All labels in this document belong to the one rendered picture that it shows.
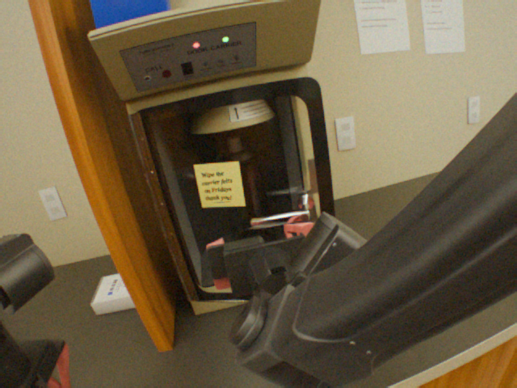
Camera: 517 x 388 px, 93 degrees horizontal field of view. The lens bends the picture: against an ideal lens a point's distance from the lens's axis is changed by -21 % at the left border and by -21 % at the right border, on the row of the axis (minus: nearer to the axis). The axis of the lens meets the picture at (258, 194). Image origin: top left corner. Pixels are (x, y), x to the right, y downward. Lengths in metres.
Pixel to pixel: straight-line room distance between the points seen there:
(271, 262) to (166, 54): 0.31
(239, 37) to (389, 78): 0.79
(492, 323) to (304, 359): 0.52
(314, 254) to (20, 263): 0.29
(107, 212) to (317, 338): 0.40
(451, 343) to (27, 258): 0.63
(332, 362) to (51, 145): 1.03
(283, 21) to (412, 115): 0.85
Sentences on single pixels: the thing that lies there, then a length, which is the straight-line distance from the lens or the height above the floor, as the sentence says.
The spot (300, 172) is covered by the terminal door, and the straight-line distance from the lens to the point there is 0.47.
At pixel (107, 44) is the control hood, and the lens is 0.45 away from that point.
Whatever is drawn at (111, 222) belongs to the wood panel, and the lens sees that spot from 0.50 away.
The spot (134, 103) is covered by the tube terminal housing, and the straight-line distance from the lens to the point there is 0.54.
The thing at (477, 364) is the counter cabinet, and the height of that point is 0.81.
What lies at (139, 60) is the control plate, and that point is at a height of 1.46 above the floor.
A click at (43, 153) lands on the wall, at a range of 1.11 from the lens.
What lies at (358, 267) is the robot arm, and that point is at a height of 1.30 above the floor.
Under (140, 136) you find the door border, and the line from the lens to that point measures 0.53.
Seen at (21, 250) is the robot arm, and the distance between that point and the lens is 0.36.
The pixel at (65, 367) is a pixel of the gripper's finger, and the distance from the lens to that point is 0.44.
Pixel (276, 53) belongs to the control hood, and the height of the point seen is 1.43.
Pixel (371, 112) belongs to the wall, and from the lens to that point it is 1.13.
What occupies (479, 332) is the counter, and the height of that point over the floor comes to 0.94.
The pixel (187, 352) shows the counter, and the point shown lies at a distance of 0.64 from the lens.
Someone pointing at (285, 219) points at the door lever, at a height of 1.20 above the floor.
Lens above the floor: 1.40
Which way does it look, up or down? 22 degrees down
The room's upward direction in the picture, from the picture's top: 11 degrees counter-clockwise
